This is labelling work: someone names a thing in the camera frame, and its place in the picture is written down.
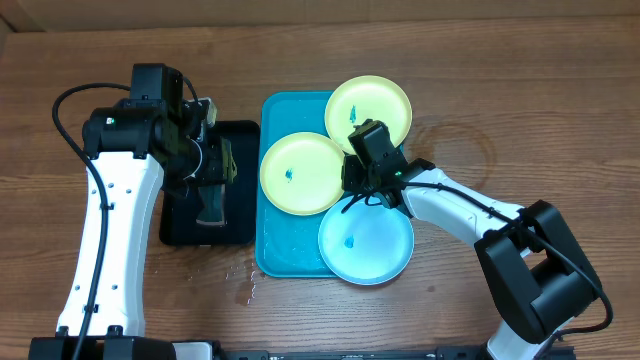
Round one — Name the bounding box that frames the green scrubbing sponge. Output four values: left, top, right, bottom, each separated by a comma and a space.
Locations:
196, 184, 226, 227

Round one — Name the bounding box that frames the yellow-green plate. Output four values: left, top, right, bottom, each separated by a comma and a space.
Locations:
324, 75, 413, 155
259, 132, 345, 216

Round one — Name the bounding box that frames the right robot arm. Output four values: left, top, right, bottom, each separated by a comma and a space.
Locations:
342, 119, 613, 359

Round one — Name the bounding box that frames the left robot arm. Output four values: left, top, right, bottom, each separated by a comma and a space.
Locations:
28, 64, 237, 359

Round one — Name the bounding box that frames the black plastic tray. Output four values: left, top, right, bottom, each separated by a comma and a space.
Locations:
159, 120, 260, 246

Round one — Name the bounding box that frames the teal plastic tray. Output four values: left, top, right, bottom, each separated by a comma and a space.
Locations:
256, 91, 334, 278

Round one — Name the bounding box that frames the yellow-green plate top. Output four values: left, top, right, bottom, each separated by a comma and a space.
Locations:
324, 75, 413, 155

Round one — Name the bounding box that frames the light blue plate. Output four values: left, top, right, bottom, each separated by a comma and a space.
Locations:
318, 198, 414, 286

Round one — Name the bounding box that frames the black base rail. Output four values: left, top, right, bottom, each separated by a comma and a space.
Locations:
169, 340, 577, 360

